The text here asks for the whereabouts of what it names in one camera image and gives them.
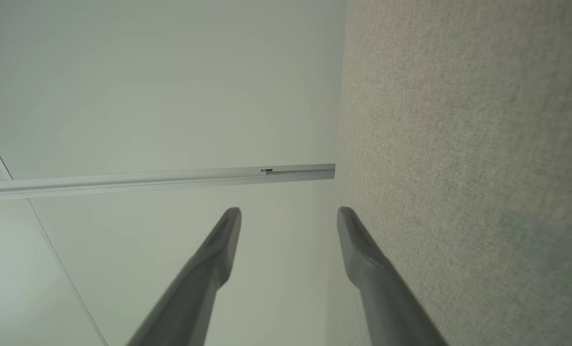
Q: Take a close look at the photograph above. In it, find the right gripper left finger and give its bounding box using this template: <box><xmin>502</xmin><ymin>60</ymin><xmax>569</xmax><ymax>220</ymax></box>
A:
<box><xmin>126</xmin><ymin>207</ymin><xmax>242</xmax><ymax>346</ymax></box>

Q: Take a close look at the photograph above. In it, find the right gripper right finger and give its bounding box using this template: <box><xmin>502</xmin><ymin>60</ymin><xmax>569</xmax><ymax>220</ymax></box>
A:
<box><xmin>337</xmin><ymin>206</ymin><xmax>448</xmax><ymax>346</ymax></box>

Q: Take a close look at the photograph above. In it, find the grey metal partition post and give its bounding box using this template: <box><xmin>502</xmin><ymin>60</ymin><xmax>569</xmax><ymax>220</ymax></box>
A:
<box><xmin>0</xmin><ymin>163</ymin><xmax>336</xmax><ymax>201</ymax></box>

